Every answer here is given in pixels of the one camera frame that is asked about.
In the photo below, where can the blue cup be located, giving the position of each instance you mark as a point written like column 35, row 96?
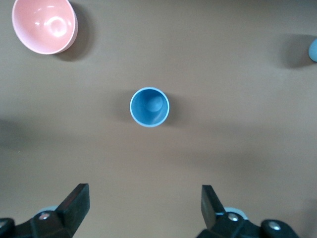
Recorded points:
column 149, row 107
column 314, row 50

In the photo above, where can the pink bowl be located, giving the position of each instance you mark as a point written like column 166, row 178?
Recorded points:
column 42, row 24

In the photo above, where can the brown table cover cloth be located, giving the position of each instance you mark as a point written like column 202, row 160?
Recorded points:
column 223, row 148

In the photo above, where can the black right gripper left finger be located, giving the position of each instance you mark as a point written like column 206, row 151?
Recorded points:
column 71, row 213

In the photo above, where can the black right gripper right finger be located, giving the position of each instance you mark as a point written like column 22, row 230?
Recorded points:
column 213, row 213

